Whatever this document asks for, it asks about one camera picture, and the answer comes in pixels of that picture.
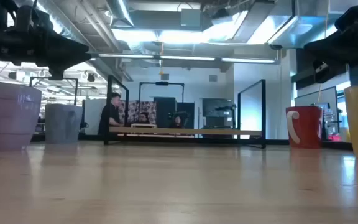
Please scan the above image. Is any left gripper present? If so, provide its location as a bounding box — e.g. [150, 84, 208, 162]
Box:
[0, 29, 92, 81]

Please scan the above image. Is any lavender blue coffee mug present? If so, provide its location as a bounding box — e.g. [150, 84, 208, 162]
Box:
[44, 103, 83, 145]

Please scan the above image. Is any red coffee mug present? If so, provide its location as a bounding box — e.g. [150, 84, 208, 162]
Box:
[285, 105, 324, 149]

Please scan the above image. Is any mauve purple coffee mug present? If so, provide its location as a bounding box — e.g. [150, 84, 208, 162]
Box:
[0, 80, 42, 152]

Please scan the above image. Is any long ceiling light fixture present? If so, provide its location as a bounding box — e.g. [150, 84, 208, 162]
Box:
[159, 55, 216, 62]
[98, 53, 155, 60]
[221, 57, 276, 65]

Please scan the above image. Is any white partition panel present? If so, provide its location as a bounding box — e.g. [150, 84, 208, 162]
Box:
[83, 98, 107, 135]

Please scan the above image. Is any black equipment cart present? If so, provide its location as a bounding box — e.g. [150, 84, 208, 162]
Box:
[321, 102, 343, 141]

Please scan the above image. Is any person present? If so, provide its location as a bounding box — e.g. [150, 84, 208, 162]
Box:
[98, 92, 124, 136]
[170, 115, 185, 129]
[137, 111, 150, 124]

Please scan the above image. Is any floral patterned panel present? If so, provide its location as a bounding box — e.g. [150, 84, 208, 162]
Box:
[118, 100, 157, 124]

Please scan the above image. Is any yellow background object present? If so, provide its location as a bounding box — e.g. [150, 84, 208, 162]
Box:
[341, 128, 352, 143]

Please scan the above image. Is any tall black cabinet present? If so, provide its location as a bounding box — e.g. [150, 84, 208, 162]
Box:
[153, 96, 177, 128]

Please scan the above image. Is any grey ceiling box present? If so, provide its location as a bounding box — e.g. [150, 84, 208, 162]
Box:
[180, 8, 202, 28]

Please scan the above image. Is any background robot station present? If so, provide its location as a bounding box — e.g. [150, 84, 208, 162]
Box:
[201, 98, 237, 138]

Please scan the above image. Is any short black cabinet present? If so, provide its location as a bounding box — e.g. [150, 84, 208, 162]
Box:
[176, 102, 195, 129]

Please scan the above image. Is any silver ventilation duct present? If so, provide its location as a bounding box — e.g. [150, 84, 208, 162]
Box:
[106, 0, 135, 28]

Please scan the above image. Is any black workstation frame with camera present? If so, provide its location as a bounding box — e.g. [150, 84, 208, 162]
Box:
[138, 82, 185, 125]

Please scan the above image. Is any black aluminium table frame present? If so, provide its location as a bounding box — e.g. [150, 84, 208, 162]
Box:
[29, 133, 354, 152]

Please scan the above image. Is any wooden shelf with black frame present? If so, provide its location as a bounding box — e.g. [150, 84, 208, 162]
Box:
[103, 74, 267, 149]

